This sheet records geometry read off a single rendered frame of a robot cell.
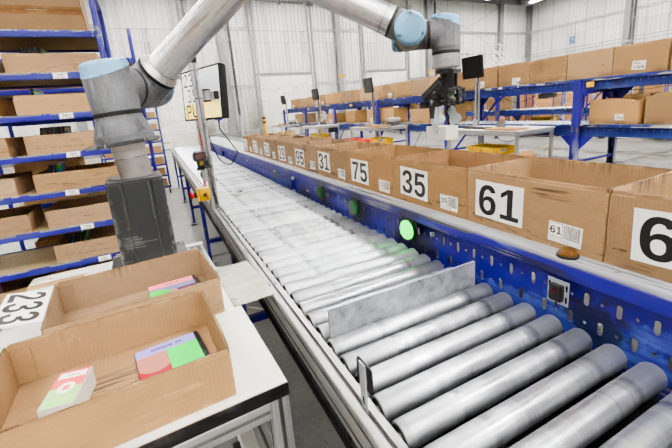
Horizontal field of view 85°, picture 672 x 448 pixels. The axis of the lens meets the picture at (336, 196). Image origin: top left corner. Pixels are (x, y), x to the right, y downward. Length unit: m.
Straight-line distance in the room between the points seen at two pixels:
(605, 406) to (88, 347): 1.01
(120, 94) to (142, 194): 0.34
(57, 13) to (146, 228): 1.46
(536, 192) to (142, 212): 1.23
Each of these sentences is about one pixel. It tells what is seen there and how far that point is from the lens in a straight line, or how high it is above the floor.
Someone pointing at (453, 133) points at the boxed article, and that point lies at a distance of 1.33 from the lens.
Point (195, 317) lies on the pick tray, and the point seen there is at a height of 0.78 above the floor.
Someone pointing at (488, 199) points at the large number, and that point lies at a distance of 1.14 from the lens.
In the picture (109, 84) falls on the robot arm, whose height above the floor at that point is 1.39.
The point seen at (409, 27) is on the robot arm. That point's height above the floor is 1.46.
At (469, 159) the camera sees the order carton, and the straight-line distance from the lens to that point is 1.58.
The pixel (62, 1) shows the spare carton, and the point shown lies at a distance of 2.55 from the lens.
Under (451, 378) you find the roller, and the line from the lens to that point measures 0.82.
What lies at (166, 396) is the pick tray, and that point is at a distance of 0.77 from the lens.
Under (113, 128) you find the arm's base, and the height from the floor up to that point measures 1.25.
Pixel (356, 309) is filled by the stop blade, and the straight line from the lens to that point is 0.92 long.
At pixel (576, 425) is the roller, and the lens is 0.77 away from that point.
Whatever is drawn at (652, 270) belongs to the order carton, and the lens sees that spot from 0.96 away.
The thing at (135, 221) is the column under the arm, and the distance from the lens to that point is 1.45.
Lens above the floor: 1.26
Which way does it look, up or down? 13 degrees down
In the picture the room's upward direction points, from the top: 5 degrees counter-clockwise
